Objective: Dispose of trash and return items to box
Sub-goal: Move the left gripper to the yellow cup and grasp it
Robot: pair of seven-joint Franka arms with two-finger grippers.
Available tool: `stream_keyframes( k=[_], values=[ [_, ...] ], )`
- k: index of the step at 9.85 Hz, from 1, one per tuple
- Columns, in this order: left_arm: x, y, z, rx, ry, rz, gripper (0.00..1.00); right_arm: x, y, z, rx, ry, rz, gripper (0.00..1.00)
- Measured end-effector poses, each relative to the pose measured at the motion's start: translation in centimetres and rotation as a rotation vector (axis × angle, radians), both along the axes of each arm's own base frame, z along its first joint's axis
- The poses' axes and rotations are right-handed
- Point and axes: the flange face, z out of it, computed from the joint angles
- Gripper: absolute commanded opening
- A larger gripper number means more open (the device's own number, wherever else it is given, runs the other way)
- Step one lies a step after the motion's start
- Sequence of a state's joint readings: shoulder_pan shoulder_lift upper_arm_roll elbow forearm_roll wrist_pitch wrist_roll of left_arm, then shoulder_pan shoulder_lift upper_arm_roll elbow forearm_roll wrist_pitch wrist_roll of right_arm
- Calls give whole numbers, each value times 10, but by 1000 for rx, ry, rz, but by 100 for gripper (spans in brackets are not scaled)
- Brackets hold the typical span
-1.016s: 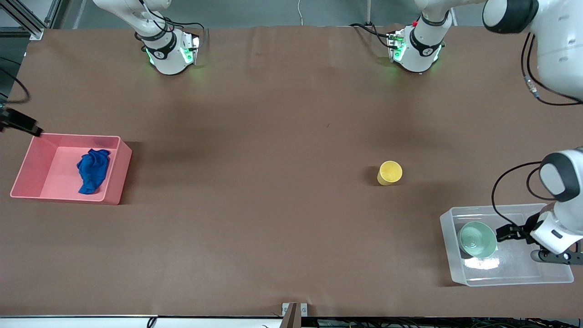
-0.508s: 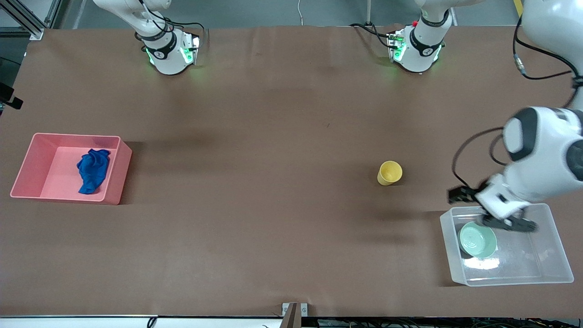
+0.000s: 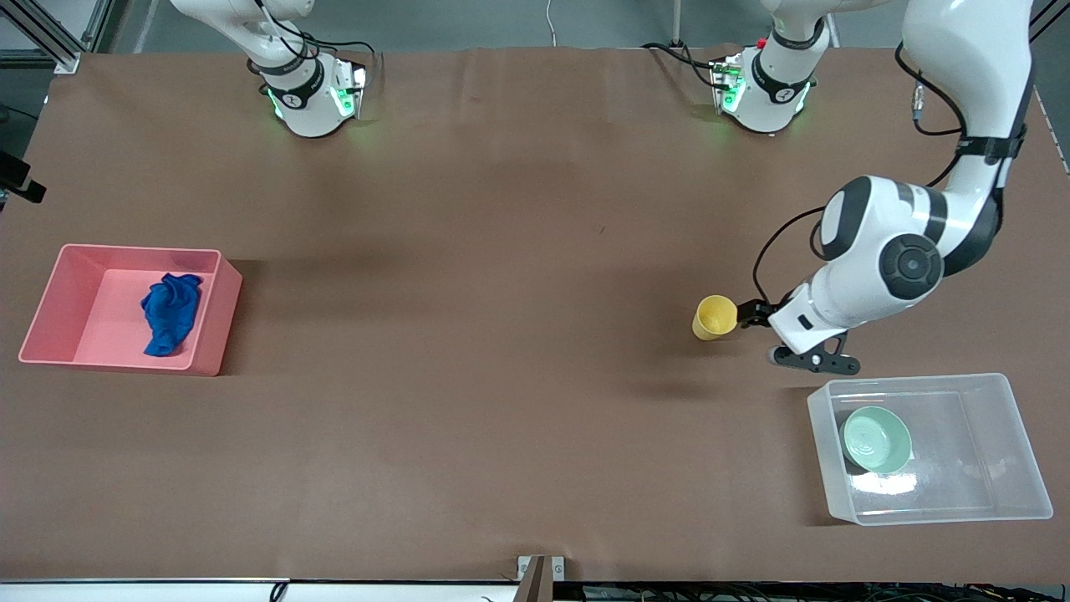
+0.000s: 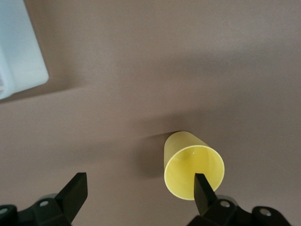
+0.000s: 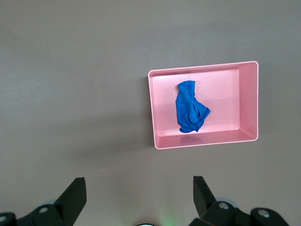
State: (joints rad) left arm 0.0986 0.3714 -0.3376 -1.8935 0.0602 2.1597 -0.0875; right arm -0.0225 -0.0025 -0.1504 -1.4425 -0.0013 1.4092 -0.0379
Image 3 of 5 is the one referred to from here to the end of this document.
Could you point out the blue glove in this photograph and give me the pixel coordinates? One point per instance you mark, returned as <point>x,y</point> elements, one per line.
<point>167,313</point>

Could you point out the metal table bracket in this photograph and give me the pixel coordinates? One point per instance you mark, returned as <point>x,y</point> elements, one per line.
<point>539,577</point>

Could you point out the black clamp device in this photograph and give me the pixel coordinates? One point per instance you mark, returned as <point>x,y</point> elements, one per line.
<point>21,180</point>

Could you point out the clear plastic box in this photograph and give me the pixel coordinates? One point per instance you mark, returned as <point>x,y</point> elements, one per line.
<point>978,451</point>

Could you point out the yellow plastic cup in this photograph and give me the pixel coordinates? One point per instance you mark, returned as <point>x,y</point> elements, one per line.
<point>710,322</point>

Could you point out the mint green bowl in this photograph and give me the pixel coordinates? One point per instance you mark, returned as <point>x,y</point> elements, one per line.
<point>873,439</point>

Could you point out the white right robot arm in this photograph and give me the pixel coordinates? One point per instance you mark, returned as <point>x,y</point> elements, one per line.
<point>309,100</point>

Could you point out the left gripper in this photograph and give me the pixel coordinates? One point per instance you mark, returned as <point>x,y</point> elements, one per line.
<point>755,314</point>

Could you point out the pink plastic box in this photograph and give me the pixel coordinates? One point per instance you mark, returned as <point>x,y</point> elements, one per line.
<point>100,326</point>

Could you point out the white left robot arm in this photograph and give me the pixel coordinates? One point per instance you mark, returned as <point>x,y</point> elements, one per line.
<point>970,50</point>

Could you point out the aluminium frame profile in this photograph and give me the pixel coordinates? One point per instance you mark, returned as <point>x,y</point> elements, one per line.
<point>50,38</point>

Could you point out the brown table cover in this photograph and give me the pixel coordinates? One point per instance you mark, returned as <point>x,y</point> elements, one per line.
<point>501,334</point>

